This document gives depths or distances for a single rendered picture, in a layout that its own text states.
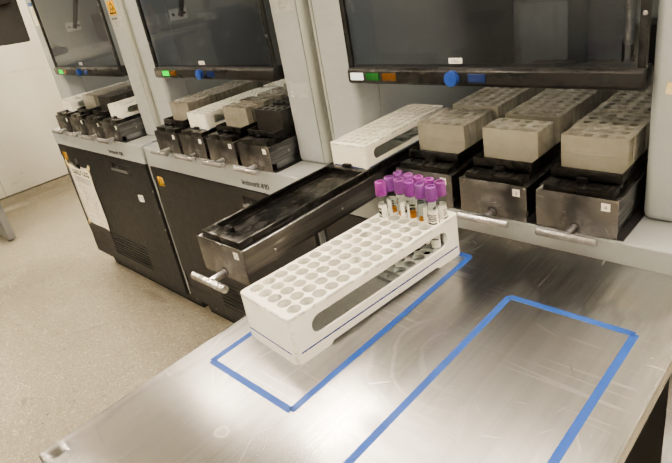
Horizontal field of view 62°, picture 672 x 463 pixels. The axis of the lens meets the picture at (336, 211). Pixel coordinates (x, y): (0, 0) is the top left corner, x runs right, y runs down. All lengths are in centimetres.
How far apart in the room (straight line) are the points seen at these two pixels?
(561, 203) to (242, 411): 64
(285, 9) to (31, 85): 328
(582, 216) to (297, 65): 77
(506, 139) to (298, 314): 62
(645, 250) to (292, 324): 60
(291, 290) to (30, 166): 396
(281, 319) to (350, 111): 80
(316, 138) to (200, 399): 93
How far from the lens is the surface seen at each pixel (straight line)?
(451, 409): 57
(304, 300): 64
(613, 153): 103
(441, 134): 117
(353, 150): 116
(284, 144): 150
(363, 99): 132
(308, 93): 142
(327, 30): 132
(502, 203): 106
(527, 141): 108
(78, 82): 279
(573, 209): 101
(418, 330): 66
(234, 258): 97
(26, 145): 452
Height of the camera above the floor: 122
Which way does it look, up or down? 24 degrees down
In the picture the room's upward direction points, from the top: 10 degrees counter-clockwise
